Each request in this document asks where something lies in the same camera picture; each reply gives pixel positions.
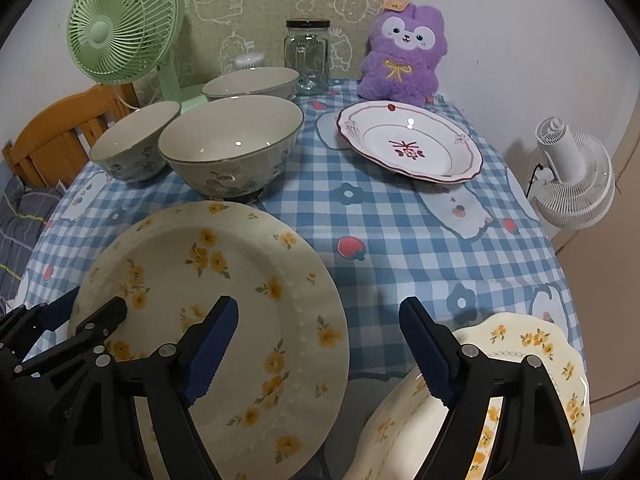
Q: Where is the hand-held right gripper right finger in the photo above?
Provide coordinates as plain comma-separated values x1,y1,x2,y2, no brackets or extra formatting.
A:
399,297,583,480

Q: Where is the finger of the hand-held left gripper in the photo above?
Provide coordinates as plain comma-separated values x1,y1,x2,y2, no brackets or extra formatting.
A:
0,287,81,356
10,296,129,401

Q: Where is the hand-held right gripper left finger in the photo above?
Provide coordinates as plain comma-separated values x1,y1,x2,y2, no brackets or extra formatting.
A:
55,296,238,480

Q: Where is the scalloped yellow floral plate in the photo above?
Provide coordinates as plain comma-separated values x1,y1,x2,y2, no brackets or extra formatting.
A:
345,311,592,480

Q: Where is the round yellow floral plate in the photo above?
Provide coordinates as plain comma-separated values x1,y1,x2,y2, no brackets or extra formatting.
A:
69,201,350,480

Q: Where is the beige floral ceramic bowl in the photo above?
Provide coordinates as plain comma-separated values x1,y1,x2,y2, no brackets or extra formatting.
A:
90,101,182,182
158,95,305,205
202,66,300,104

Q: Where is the grey plaid pillow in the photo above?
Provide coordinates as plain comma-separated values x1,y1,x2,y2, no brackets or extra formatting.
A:
0,172,67,306

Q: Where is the blue checkered tablecloth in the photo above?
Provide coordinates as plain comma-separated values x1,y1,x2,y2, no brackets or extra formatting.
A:
24,79,587,401

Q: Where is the wooden bed headboard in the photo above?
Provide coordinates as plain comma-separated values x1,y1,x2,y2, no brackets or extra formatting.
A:
1,82,140,192

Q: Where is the beige door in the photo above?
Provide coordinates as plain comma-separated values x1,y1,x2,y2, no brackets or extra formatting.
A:
547,125,640,406

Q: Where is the white fan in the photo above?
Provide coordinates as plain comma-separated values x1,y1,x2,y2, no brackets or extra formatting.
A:
527,116,617,231

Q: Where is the green desk fan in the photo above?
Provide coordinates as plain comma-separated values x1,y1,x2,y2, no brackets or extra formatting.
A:
66,0,213,115

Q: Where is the purple plush toy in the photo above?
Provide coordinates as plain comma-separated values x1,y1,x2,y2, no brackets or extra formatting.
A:
356,0,447,107

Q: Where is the clear cotton swab box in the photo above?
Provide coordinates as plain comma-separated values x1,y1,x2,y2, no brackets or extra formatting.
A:
234,51,266,71

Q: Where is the glass jar with black lid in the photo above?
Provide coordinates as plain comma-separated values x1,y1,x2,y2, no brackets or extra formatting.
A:
283,18,332,97

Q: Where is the black power cable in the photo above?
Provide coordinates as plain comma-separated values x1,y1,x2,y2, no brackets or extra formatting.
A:
525,161,548,201

